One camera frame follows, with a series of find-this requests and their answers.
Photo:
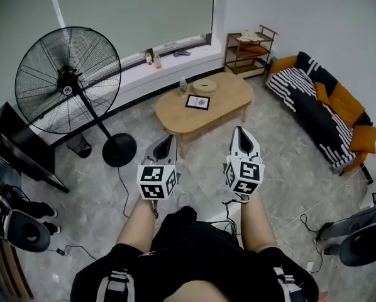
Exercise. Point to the black standing fan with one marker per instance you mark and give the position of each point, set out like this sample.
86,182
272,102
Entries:
67,74

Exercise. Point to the person's black shirt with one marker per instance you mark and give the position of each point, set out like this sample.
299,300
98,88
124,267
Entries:
207,263

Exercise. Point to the square orange cushion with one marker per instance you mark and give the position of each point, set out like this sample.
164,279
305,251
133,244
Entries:
364,138

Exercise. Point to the grey roller blind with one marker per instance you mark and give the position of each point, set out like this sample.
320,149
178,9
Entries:
137,14
18,17

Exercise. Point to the person's chin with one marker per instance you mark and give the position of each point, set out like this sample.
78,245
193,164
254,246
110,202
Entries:
203,293

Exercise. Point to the black flat screen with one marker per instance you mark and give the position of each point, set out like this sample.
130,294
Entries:
18,137

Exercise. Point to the orange sofa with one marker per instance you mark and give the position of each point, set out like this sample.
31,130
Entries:
345,105

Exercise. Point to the black mesh wastebasket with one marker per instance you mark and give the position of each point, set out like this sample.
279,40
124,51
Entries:
79,146

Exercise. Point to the flat orange cushion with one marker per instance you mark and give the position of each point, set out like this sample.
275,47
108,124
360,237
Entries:
251,48

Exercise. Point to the wooden shelf rack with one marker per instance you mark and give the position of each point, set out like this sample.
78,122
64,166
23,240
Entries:
238,68

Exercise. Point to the person's right forearm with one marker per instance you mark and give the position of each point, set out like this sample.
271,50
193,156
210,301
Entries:
257,225

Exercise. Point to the white crumpled cloth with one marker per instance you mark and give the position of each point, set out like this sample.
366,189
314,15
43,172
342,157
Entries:
249,36

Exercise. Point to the person's left forearm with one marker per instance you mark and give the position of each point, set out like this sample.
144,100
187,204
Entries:
136,225

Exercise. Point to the person's grey shoe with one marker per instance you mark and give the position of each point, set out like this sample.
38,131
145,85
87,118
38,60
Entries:
182,200

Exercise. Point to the small teal object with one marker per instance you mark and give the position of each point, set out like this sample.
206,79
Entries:
273,60

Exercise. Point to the black power adapter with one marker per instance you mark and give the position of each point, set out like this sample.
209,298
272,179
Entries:
61,252

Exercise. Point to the black framed picture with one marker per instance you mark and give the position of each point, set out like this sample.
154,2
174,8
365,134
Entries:
197,102

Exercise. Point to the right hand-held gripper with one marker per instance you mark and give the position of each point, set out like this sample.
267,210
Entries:
247,171

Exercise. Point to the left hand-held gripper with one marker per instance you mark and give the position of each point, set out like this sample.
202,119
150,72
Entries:
150,175

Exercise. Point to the black white striped blanket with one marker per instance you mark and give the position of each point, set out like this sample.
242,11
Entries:
307,112

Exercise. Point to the grey device with black pad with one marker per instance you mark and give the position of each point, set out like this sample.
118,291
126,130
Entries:
357,247

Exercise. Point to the clear drink bottle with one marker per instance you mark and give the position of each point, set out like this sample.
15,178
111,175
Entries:
157,61

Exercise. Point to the round wooden slotted box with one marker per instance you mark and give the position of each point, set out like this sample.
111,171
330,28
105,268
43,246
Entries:
204,86

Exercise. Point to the clear plastic water bottle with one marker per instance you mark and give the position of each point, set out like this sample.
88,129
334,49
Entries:
183,87

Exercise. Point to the red label bottle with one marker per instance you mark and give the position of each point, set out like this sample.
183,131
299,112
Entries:
148,58

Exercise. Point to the wooden coffee table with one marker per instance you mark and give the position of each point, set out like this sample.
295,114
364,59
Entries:
225,96

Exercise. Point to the person's black trousers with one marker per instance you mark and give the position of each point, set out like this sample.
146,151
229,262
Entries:
181,215

